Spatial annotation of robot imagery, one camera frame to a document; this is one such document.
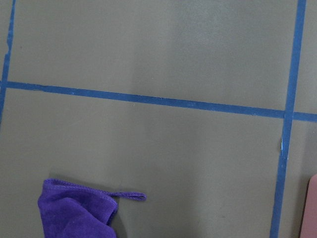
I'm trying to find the purple cloth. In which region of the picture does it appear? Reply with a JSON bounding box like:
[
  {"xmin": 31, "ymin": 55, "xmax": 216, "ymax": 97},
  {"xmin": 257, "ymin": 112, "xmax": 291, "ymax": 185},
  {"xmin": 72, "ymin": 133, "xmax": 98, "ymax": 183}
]
[{"xmin": 38, "ymin": 178, "xmax": 147, "ymax": 238}]

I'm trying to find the pink plastic bin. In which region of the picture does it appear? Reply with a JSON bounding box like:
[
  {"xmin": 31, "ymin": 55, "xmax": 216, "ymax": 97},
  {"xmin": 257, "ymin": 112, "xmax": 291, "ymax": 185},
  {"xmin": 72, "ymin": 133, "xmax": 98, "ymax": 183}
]
[{"xmin": 300, "ymin": 175, "xmax": 317, "ymax": 238}]

